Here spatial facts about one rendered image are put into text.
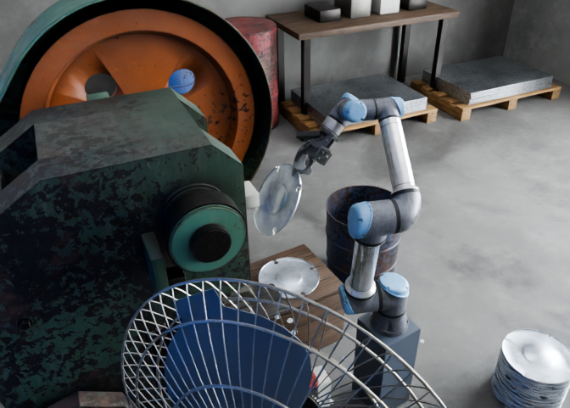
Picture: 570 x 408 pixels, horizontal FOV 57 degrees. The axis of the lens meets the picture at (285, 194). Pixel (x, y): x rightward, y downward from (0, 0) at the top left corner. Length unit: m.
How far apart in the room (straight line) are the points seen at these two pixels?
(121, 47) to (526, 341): 2.01
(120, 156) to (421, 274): 2.29
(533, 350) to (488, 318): 0.50
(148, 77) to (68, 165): 0.59
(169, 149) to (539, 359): 1.86
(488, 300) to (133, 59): 2.24
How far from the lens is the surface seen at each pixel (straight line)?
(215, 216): 1.15
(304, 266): 2.60
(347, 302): 2.01
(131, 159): 1.18
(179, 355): 0.81
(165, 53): 1.69
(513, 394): 2.56
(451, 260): 3.31
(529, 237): 3.66
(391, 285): 2.04
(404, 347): 2.23
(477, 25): 6.48
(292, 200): 1.94
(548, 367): 2.54
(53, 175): 1.17
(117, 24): 1.61
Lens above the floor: 2.04
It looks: 33 degrees down
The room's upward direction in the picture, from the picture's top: 1 degrees counter-clockwise
